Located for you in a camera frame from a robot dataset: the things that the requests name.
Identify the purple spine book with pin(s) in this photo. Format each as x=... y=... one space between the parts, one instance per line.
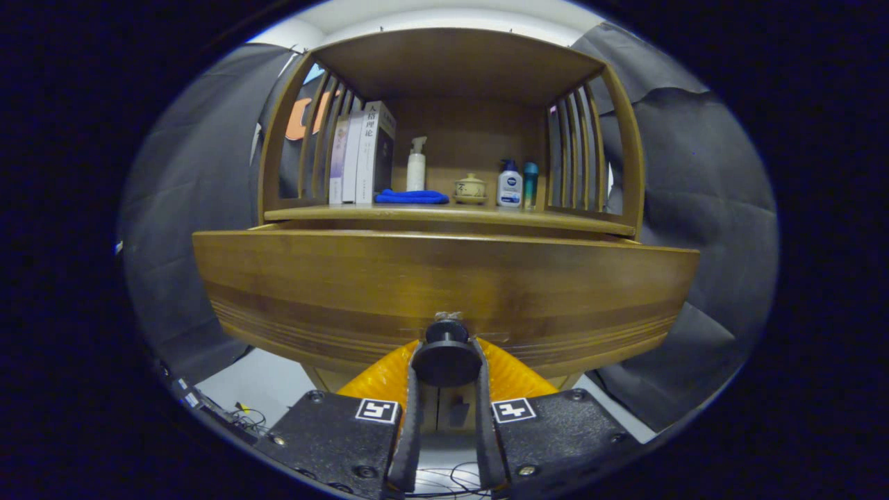
x=338 y=163

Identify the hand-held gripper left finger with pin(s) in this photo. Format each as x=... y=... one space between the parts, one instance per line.
x=411 y=444

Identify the white pump bottle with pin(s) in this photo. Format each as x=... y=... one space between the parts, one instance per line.
x=416 y=170

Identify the wooden drawer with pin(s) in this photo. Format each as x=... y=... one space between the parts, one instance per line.
x=347 y=278

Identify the wooden countertop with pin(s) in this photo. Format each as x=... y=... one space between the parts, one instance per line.
x=486 y=213

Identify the white lotion bottle blue cap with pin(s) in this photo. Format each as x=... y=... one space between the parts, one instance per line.
x=510 y=187

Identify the wooden cabinet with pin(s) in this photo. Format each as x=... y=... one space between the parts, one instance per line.
x=472 y=132

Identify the slim teal bottle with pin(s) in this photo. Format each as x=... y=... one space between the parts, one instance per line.
x=530 y=184

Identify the black round drawer knob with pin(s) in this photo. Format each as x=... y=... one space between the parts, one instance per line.
x=446 y=354

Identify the thin white book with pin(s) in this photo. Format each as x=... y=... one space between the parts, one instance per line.
x=352 y=160

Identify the black power strip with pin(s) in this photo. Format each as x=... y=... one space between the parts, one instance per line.
x=208 y=413

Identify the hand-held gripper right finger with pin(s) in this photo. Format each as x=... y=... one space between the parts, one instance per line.
x=486 y=444

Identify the blue folded cloth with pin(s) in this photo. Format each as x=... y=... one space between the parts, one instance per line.
x=412 y=197

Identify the beige lidded ceramic teacup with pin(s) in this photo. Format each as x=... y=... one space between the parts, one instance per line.
x=471 y=188

